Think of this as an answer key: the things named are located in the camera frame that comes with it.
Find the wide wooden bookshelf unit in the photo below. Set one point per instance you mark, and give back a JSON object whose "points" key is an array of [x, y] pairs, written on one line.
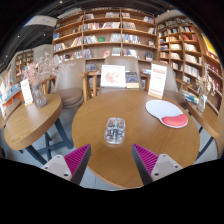
{"points": [[106, 33]]}

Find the book display table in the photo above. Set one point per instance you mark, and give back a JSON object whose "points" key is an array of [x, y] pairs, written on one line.
{"points": [[10, 91]]}

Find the white framed red drawing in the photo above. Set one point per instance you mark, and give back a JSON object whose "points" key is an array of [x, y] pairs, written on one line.
{"points": [[113, 76]]}

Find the dark cover book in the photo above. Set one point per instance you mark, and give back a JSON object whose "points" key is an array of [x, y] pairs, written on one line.
{"points": [[132, 79]]}

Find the small white table sign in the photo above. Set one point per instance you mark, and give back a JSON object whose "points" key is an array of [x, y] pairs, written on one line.
{"points": [[26, 91]]}

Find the white hanging ceiling sign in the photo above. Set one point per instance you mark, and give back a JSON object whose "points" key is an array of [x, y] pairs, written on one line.
{"points": [[40, 21]]}

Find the light blue book stack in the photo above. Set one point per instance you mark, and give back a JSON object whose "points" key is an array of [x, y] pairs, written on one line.
{"points": [[146, 71]]}

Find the tall wooden bookshelf unit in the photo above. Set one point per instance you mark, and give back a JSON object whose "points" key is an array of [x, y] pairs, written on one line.
{"points": [[186, 53]]}

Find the glass vase with dried flowers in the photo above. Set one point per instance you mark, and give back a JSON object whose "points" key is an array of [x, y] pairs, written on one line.
{"points": [[202, 103]]}

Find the glass vase with pink flowers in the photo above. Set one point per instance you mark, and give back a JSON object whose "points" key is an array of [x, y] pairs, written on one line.
{"points": [[38, 96]]}

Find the white sign on wooden stand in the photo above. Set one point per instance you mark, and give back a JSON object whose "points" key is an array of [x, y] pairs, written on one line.
{"points": [[157, 80]]}

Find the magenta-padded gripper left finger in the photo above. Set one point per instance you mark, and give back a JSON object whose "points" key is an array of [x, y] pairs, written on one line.
{"points": [[77, 159]]}

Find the small distant wooden bookshelf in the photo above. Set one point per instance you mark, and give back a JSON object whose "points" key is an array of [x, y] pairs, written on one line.
{"points": [[25, 61]]}

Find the round wooden side table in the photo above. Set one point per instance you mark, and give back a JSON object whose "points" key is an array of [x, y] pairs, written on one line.
{"points": [[208, 121], [30, 123], [8, 113]]}

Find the beige armchair with wooden arms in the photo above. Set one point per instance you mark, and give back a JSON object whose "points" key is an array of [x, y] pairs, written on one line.
{"points": [[116, 60]]}

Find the stack of colourful books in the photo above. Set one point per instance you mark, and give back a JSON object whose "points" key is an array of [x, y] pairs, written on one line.
{"points": [[190, 97]]}

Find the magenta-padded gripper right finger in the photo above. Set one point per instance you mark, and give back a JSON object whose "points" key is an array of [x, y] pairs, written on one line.
{"points": [[146, 160]]}

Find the transparent computer mouse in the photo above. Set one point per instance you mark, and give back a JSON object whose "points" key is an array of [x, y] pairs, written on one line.
{"points": [[115, 130]]}

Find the white mouse pad, red rest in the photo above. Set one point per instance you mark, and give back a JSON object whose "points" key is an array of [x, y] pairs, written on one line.
{"points": [[160, 109]]}

